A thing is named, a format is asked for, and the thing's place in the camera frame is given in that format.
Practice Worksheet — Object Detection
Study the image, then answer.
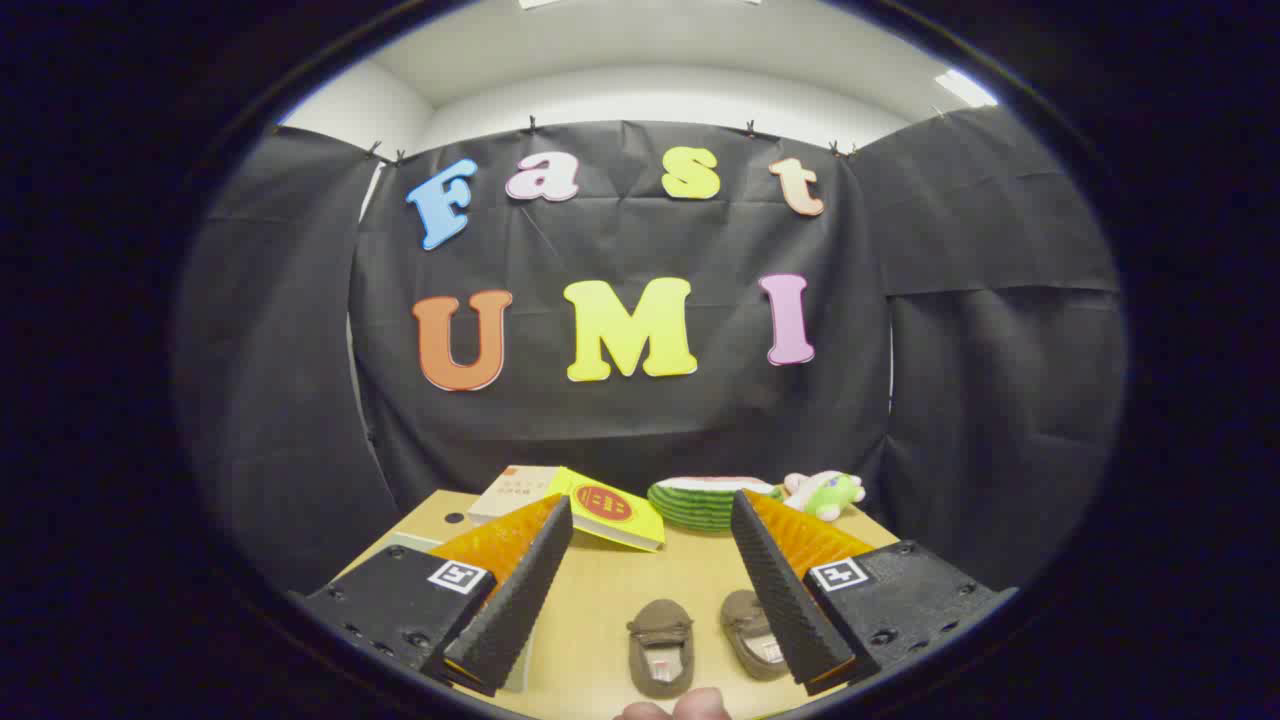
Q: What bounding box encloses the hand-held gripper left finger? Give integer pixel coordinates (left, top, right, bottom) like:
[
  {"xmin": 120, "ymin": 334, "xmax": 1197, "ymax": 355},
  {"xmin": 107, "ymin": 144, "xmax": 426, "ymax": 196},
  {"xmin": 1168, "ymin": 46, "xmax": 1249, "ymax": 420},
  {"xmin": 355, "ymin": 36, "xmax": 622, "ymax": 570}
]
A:
[{"xmin": 298, "ymin": 493, "xmax": 575, "ymax": 698}]

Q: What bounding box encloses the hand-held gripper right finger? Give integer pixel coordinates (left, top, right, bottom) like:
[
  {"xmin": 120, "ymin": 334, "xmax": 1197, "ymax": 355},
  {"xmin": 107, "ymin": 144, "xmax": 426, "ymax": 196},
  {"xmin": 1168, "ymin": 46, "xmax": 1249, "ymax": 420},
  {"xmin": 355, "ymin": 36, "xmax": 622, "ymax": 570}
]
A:
[{"xmin": 730, "ymin": 489, "xmax": 1020, "ymax": 698}]

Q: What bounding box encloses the brown moccasin shoe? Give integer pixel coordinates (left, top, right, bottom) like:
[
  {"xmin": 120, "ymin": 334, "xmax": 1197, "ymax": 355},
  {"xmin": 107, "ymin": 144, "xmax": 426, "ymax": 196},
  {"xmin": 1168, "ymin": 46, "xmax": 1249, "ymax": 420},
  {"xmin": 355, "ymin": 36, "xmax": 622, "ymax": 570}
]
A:
[
  {"xmin": 720, "ymin": 589, "xmax": 791, "ymax": 682},
  {"xmin": 627, "ymin": 598, "xmax": 696, "ymax": 699}
]

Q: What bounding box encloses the white fabric storage box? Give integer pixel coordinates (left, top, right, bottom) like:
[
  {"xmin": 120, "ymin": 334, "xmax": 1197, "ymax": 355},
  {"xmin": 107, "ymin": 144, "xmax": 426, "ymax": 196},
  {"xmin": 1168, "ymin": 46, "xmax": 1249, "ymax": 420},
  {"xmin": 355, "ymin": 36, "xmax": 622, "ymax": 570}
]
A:
[{"xmin": 385, "ymin": 530, "xmax": 534, "ymax": 694}]

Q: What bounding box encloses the beige paperback book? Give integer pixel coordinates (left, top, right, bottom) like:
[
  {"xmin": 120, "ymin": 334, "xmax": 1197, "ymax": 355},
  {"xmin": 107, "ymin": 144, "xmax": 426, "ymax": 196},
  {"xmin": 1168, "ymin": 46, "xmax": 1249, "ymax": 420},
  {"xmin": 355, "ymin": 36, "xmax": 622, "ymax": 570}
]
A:
[{"xmin": 467, "ymin": 465, "xmax": 561, "ymax": 526}]

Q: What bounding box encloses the green and pink plush toy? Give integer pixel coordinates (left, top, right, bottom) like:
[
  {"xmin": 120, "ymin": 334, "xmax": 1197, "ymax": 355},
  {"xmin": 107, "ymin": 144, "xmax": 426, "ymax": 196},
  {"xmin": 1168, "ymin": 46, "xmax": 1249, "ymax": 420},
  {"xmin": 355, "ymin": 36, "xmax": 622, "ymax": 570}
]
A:
[{"xmin": 782, "ymin": 470, "xmax": 867, "ymax": 523}]

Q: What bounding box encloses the watermelon slice plush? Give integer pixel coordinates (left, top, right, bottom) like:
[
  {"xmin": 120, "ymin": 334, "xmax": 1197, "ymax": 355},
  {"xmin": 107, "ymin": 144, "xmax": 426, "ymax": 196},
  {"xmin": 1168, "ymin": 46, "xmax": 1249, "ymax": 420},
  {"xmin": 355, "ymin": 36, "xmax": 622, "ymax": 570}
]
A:
[{"xmin": 647, "ymin": 476, "xmax": 786, "ymax": 533}]

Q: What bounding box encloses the yellow book with red circle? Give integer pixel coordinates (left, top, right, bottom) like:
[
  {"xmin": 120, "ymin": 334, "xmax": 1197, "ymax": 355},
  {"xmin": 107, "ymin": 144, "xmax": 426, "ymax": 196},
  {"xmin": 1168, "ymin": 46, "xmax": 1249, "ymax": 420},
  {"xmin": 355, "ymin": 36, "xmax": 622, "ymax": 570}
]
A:
[{"xmin": 545, "ymin": 467, "xmax": 666, "ymax": 553}]

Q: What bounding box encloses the ceiling light panel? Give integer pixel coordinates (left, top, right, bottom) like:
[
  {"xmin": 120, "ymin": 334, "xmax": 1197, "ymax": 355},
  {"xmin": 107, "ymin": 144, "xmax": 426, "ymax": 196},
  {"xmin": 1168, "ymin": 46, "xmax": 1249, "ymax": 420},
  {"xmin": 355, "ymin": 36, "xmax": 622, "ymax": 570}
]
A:
[{"xmin": 935, "ymin": 68, "xmax": 999, "ymax": 109}]

